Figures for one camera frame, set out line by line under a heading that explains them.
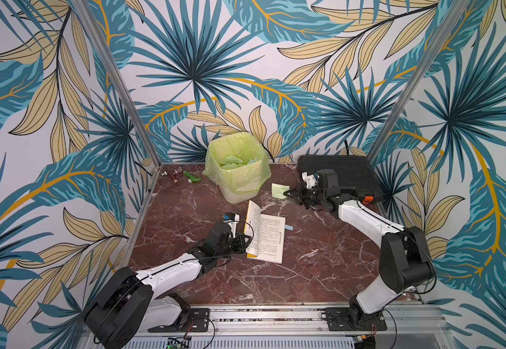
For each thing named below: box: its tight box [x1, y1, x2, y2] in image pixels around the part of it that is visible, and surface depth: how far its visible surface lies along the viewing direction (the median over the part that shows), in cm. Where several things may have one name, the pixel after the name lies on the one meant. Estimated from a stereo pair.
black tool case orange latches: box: [296, 154, 384, 205], surface depth 109 cm
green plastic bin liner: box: [202, 132, 272, 195], surface depth 94 cm
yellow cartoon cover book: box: [243, 199, 286, 264], surface depth 92 cm
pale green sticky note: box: [271, 183, 291, 200], surface depth 90 cm
